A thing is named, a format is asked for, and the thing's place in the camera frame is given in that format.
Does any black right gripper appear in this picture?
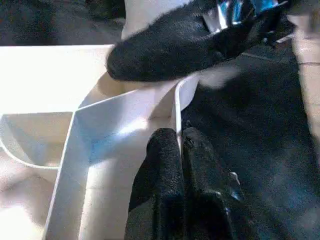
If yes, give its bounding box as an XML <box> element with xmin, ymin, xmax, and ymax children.
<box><xmin>199</xmin><ymin>0</ymin><xmax>297</xmax><ymax>60</ymax></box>

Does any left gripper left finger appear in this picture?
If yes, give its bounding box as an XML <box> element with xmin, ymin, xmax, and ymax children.
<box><xmin>124</xmin><ymin>127</ymin><xmax>186</xmax><ymax>240</ymax></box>

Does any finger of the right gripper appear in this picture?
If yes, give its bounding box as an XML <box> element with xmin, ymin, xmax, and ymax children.
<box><xmin>107</xmin><ymin>0</ymin><xmax>226</xmax><ymax>82</ymax></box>

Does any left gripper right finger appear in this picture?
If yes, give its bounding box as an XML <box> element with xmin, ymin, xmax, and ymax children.
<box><xmin>182</xmin><ymin>126</ymin><xmax>256</xmax><ymax>240</ymax></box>

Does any white plastic table leg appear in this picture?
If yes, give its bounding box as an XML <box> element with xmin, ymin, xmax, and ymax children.
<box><xmin>121</xmin><ymin>0</ymin><xmax>193</xmax><ymax>41</ymax></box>

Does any white plastic table top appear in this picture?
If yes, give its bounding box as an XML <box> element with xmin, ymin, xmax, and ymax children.
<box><xmin>0</xmin><ymin>44</ymin><xmax>201</xmax><ymax>240</ymax></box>

